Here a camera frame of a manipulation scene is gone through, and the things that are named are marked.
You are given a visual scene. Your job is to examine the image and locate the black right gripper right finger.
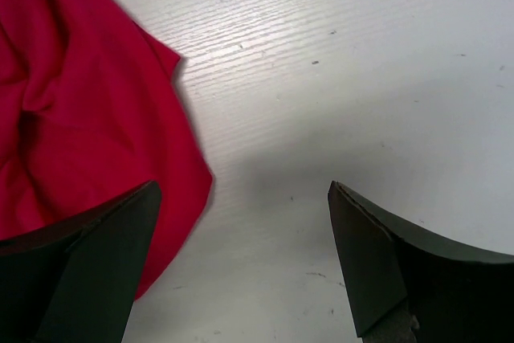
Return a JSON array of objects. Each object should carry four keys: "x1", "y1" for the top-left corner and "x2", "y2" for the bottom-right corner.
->
[{"x1": 328, "y1": 182, "x2": 513, "y2": 342}]

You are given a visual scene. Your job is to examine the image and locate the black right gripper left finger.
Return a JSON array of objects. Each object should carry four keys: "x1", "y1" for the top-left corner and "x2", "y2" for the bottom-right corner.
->
[{"x1": 1, "y1": 182, "x2": 161, "y2": 343}]

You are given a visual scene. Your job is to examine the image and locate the red t shirt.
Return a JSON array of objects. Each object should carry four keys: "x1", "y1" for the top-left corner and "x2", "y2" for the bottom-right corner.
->
[{"x1": 1, "y1": 0, "x2": 213, "y2": 296}]

